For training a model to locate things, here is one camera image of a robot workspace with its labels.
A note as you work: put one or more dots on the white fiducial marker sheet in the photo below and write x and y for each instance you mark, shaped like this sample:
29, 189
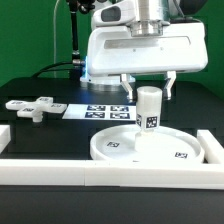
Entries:
100, 112

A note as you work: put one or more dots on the white front fence bar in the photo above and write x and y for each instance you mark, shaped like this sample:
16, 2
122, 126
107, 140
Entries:
101, 173

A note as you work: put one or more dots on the white right fence block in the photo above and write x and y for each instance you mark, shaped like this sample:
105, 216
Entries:
214, 152

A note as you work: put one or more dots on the white fence block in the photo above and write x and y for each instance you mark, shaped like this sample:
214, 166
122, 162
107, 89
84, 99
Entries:
214, 152
5, 136

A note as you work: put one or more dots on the black camera stand pole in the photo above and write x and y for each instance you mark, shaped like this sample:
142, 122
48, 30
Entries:
84, 7

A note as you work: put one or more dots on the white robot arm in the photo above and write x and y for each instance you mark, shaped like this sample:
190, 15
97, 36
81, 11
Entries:
151, 16

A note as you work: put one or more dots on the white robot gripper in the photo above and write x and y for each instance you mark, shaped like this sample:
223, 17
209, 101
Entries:
113, 51

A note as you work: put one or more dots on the white cross-shaped table base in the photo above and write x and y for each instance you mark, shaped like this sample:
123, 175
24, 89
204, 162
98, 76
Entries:
35, 109

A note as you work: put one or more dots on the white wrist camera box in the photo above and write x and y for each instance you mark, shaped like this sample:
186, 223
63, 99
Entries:
121, 13

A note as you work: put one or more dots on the white round table top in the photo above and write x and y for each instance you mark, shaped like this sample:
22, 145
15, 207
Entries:
161, 145

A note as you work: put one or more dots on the white left fence block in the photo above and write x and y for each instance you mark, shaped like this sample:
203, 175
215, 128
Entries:
5, 136

